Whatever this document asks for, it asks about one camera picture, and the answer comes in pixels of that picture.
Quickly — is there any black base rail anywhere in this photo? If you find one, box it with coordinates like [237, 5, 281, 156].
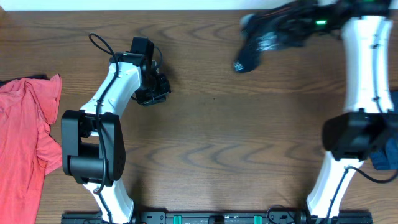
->
[60, 210, 374, 224]

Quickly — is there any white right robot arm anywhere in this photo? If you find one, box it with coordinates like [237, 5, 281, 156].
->
[277, 1, 397, 223]

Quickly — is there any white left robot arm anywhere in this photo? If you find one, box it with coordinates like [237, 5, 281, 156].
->
[62, 52, 170, 223]

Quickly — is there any red shirt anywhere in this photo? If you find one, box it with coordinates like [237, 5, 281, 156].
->
[1, 75, 63, 223]

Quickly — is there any black orange-patterned shirt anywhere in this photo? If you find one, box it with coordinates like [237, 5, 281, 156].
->
[233, 2, 294, 73]

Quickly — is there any dark blue folded cloth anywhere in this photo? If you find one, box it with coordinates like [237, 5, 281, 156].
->
[369, 91, 397, 170]

